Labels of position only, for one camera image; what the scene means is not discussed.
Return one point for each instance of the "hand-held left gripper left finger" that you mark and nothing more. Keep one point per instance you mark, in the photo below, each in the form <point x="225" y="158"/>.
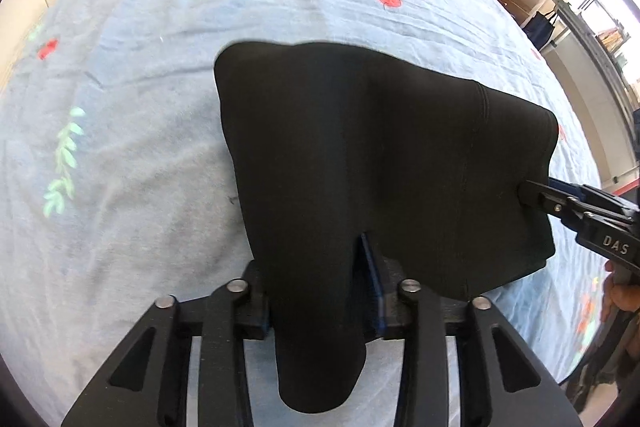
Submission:
<point x="252" y="307"/>

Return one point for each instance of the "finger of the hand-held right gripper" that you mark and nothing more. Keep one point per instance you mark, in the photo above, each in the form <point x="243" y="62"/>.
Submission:
<point x="545" y="197"/>
<point x="575" y="189"/>

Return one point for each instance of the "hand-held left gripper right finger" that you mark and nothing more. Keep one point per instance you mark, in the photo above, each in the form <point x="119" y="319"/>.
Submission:
<point x="372" y="287"/>

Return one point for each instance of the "black pants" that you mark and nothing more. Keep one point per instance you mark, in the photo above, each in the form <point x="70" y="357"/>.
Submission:
<point x="350" y="147"/>

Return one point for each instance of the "person's right hand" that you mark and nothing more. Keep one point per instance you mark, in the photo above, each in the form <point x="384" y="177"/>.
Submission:
<point x="622" y="294"/>

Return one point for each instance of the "person's dark clothing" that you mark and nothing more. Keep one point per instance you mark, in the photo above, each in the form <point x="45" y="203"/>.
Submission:
<point x="610" y="357"/>

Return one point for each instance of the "dark metal railing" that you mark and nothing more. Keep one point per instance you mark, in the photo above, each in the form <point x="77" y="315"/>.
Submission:
<point x="605" y="52"/>

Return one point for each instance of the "dark bag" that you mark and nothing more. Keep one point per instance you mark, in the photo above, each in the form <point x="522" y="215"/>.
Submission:
<point x="540" y="32"/>

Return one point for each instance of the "blue printed bed sheet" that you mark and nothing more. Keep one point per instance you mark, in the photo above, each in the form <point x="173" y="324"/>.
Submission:
<point x="150" y="107"/>

